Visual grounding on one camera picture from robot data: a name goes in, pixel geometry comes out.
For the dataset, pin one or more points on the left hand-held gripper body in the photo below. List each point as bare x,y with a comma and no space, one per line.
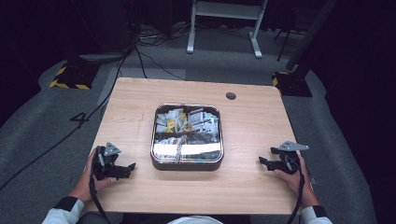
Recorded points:
106,161

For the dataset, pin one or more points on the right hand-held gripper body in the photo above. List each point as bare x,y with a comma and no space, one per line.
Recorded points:
289,161

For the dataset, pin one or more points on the dark square box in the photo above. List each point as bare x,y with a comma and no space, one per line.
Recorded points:
186,165

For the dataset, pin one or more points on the person's right hand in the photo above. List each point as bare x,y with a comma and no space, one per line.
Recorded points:
299,185

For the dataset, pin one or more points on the person's left hand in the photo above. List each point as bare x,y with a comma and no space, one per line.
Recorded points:
84,183

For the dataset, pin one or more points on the pile of paper-wrapped stir sticks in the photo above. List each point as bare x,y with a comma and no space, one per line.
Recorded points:
169,141

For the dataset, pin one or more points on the pile of white tea bags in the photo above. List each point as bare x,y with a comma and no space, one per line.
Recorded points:
169,121

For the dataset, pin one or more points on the yellow-black striped stand base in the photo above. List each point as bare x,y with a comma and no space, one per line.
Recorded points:
74,77
292,84

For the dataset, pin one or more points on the pile of white striped sachets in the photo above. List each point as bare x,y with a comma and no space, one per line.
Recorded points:
204,121

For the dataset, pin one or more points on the person's torso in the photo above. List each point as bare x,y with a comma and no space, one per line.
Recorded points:
194,220

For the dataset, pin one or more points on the black tripod stand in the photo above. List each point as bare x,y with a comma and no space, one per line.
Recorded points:
285,43

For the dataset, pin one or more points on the dark slanted stand pole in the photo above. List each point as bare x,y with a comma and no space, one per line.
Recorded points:
311,34

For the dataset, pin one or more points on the white metal desk frame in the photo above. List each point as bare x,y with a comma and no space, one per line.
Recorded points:
227,9

